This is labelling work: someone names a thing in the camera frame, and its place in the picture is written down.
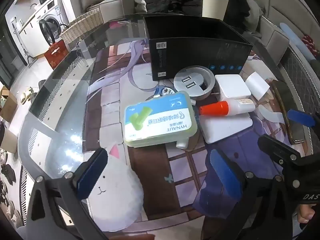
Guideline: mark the white square charger plug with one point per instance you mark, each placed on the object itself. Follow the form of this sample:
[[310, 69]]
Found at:
[[232, 87]]

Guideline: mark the pair of pale slippers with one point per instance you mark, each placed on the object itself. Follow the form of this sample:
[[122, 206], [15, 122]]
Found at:
[[27, 95]]

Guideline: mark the grey round socket hub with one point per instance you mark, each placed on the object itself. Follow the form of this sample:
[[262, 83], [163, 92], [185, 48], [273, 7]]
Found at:
[[185, 76]]

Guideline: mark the green earplug box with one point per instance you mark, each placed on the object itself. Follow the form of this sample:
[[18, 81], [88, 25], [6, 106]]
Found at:
[[160, 120]]

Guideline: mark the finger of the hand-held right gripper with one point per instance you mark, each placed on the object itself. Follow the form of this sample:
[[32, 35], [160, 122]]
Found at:
[[277, 148], [301, 118]]

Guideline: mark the white low cabinet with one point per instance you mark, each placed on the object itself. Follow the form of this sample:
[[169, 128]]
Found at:
[[30, 37]]

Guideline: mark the orange capped glue bottle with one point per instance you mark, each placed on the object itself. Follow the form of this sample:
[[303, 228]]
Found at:
[[240, 105]]

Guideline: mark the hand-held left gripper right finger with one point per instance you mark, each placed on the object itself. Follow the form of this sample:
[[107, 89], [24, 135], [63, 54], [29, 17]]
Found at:
[[225, 177]]

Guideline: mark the wicker chair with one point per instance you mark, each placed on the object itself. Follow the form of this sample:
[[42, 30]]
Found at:
[[82, 25]]

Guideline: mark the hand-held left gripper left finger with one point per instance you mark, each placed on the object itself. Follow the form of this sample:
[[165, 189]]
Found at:
[[91, 175]]

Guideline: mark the small white adapter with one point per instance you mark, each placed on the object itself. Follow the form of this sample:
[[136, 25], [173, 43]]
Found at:
[[257, 85]]

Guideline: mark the black mesh chair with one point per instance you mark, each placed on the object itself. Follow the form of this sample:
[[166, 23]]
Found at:
[[300, 75]]

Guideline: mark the brown cardboard box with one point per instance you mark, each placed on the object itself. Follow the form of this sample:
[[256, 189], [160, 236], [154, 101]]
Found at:
[[7, 105]]

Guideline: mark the person's right hand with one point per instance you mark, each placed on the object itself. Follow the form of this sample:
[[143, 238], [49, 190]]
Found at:
[[307, 213]]

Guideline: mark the light blue plastic item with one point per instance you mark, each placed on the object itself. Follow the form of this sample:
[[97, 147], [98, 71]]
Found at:
[[295, 36]]

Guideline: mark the blue white plastic packet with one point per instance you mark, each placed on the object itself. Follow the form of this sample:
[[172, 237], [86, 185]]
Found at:
[[166, 91]]

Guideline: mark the grey garment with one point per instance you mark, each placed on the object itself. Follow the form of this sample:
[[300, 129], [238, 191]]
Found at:
[[255, 15]]

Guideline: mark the white washing machine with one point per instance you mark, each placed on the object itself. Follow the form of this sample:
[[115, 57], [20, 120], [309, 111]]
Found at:
[[51, 7]]

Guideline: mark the large black cardboard box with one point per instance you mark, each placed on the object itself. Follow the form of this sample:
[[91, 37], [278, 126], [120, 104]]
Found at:
[[200, 55]]

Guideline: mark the red patterned cloth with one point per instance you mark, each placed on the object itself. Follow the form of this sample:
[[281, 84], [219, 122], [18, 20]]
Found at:
[[308, 42]]

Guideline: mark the red paper bag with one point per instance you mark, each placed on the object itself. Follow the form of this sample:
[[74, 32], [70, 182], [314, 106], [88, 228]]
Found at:
[[56, 55]]

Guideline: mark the printed desk mat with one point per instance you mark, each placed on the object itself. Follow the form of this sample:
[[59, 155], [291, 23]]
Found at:
[[155, 170]]

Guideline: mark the gold edged black phone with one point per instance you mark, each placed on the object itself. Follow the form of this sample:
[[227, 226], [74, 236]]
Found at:
[[287, 105]]

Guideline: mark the grey sofa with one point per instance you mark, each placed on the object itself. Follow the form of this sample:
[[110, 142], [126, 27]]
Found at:
[[117, 7]]

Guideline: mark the white power bank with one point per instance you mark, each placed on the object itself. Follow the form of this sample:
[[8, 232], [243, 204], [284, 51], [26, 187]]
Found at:
[[225, 128]]

